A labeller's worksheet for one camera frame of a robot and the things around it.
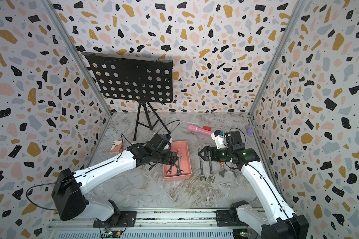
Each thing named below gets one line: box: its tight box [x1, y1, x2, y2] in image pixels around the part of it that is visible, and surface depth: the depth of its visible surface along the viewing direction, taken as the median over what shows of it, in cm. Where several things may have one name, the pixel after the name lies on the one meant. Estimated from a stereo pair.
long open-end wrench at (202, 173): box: [199, 158, 206, 182], surface depth 92 cm
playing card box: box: [109, 140, 125, 153], surface depth 102 cm
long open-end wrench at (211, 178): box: [208, 156, 215, 182], surface depth 90 cm
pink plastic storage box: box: [163, 140, 192, 182], surface depth 95 cm
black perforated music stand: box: [81, 52, 174, 141], surface depth 78 cm
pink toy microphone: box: [187, 124, 214, 136], surface depth 112 cm
